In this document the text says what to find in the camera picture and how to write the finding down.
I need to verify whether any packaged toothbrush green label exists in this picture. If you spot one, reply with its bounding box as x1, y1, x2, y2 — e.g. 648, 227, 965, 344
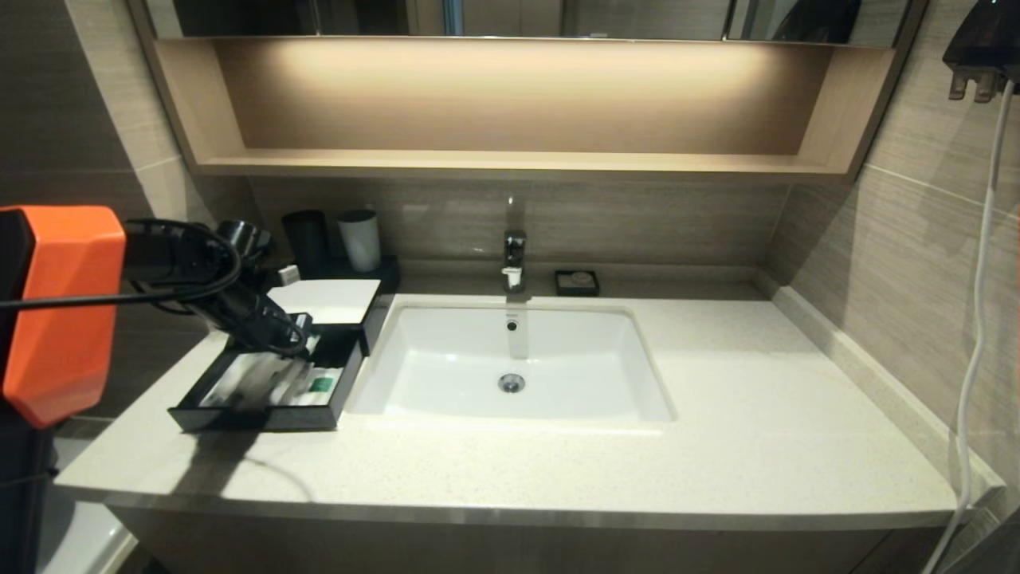
203, 335, 320, 410

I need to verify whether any black box drawer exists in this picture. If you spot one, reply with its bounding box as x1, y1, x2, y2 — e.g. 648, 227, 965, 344
167, 328, 364, 434

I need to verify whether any black cup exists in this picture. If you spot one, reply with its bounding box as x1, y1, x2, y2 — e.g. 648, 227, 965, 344
280, 210, 329, 272

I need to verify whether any grey white cup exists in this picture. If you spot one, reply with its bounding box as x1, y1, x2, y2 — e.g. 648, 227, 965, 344
337, 210, 382, 275

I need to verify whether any white sink basin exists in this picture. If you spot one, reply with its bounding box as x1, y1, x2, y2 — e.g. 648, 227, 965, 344
345, 301, 677, 423

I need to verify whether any chrome faucet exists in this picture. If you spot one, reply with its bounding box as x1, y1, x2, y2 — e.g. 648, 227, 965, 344
501, 230, 528, 293

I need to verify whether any black soap dish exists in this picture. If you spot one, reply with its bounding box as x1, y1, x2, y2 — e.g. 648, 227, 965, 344
555, 269, 600, 298

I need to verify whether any white bathtub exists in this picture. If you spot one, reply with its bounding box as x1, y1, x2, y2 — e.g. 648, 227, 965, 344
40, 454, 138, 574

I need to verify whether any mirror cabinet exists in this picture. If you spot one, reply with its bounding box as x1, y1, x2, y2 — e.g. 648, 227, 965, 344
127, 0, 932, 45

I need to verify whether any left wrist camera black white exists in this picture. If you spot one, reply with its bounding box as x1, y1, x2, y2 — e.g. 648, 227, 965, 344
217, 220, 302, 286

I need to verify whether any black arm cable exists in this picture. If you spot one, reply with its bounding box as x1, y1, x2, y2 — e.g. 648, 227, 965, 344
0, 219, 314, 359

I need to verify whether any wooden wall shelf niche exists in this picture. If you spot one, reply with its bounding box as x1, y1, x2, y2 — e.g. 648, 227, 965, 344
154, 36, 897, 179

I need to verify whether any black wall hair dryer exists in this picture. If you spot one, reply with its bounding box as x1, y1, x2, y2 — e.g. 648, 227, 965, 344
942, 0, 1020, 103

